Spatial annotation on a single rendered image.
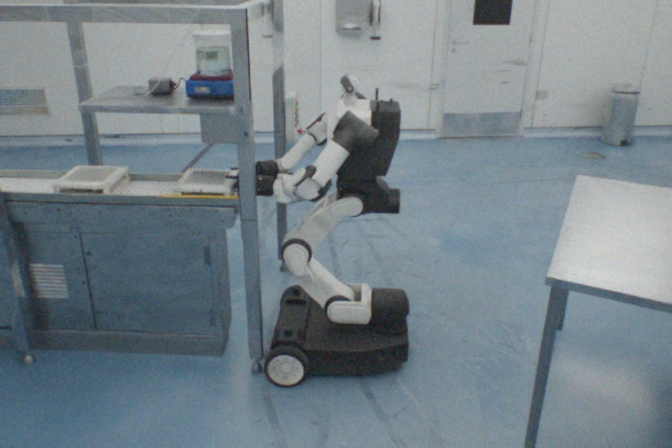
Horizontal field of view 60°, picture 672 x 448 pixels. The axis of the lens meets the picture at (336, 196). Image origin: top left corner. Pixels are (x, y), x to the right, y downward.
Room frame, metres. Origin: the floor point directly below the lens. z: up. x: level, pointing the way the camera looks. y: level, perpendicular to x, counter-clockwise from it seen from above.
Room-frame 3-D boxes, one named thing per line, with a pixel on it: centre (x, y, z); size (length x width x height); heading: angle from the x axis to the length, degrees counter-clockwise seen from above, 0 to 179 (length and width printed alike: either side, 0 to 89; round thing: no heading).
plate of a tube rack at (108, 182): (2.45, 1.10, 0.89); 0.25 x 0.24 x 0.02; 178
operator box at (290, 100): (3.26, 0.26, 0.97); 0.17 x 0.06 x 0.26; 178
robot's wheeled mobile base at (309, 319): (2.40, -0.04, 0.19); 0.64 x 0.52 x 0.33; 87
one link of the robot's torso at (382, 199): (2.39, -0.14, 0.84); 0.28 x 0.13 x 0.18; 87
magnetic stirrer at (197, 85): (2.46, 0.52, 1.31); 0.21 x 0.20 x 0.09; 178
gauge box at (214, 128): (2.54, 0.49, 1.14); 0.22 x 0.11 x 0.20; 88
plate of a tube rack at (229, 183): (2.42, 0.57, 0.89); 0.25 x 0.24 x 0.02; 178
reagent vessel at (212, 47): (2.45, 0.52, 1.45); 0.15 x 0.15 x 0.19
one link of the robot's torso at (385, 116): (2.39, -0.11, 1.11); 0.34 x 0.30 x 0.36; 177
